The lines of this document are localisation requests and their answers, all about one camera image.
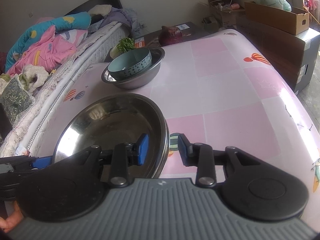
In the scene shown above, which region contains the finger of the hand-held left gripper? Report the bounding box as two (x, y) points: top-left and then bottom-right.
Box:
(25, 155), (54, 170)

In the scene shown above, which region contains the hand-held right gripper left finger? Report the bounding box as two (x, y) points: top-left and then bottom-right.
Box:
(64, 133), (150, 187)

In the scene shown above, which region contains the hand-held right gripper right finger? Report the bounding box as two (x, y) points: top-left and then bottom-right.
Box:
(178, 133), (255, 187)

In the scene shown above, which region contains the stainless steel bowl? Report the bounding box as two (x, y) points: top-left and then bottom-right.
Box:
(104, 48), (163, 83)
(101, 47), (166, 90)

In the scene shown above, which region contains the teal ceramic bowl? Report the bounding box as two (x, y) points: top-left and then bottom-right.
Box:
(107, 48), (153, 80)

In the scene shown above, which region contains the person's left hand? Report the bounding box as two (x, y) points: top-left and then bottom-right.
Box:
(0, 202), (24, 232)

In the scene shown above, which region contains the pink printed tablecloth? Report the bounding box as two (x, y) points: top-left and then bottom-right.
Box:
(15, 29), (320, 220)

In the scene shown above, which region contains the green leaf-print pillow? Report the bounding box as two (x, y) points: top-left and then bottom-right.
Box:
(0, 76), (34, 126)

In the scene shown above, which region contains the white fluffy cloth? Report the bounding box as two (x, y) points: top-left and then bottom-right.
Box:
(0, 64), (49, 93)

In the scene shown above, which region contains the white quilted mattress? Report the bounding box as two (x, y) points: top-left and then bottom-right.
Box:
(0, 21), (132, 158)

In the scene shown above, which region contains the bok choy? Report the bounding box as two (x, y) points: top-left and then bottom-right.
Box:
(110, 37), (136, 58)

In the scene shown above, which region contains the red onion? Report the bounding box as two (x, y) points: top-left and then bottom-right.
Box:
(158, 25), (182, 46)

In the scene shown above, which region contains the pink blanket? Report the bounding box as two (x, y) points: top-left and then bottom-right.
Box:
(6, 26), (89, 77)

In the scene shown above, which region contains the grey clothing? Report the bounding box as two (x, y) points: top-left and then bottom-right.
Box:
(87, 4), (140, 38)

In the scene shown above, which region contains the large brown box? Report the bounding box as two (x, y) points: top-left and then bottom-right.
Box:
(236, 15), (320, 95)

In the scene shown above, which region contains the open cardboard box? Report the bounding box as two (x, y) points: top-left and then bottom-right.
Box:
(199, 0), (245, 28)

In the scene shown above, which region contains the white plush item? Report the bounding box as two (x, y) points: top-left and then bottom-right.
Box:
(88, 4), (112, 16)

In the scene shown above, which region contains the long cardboard box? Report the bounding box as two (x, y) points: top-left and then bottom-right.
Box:
(244, 1), (310, 36)

